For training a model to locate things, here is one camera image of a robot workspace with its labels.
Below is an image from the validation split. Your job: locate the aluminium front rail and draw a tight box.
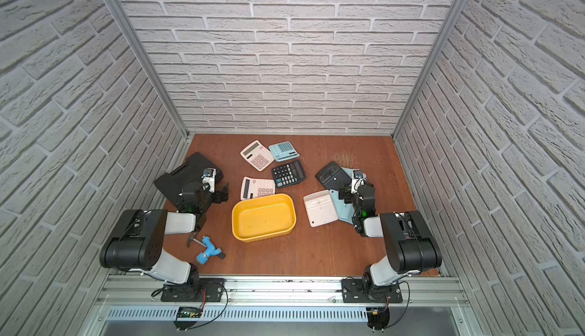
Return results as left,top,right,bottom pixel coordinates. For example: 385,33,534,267
93,274,472,309

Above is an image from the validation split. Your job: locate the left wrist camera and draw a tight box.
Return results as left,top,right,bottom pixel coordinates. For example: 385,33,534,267
202,168,216,193

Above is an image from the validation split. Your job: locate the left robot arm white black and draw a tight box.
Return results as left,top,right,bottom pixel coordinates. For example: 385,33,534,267
99,179,229,297

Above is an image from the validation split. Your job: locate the black calculator face up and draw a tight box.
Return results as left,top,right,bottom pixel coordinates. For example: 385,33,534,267
271,160,306,189

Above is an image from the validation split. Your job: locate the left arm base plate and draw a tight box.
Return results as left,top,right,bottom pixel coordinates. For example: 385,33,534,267
160,277,225,303

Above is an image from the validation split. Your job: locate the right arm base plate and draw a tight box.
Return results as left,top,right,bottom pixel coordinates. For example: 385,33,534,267
341,277,403,304

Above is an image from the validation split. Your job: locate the large black case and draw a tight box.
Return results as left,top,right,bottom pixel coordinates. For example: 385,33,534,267
154,152,223,207

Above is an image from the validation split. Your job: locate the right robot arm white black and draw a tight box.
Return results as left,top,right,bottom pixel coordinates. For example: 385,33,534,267
338,181,443,298

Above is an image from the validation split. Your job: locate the yellow plastic storage box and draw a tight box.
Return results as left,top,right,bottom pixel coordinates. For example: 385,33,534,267
232,194,297,243

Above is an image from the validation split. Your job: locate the light blue calculator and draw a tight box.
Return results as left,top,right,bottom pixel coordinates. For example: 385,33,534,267
329,168,356,224

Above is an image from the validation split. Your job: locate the black calculator face down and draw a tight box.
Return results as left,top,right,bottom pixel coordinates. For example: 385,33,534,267
315,161,352,191

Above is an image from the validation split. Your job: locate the white calculator face down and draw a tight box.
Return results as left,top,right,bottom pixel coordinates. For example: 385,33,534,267
303,190,339,228

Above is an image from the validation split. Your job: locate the pink calculator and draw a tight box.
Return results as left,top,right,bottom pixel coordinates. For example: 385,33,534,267
240,140,274,171
240,177,276,200

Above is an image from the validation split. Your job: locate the left controller board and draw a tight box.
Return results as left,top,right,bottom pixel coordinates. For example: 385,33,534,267
174,306,204,331

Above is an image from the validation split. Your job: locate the small teal calculator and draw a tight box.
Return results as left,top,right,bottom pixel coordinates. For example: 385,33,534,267
269,142,300,162

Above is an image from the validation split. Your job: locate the blue handled tool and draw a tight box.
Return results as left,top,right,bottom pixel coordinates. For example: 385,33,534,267
187,232,225,264

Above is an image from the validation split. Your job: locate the right controller connector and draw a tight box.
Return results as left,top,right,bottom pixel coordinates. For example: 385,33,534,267
366,308,390,332

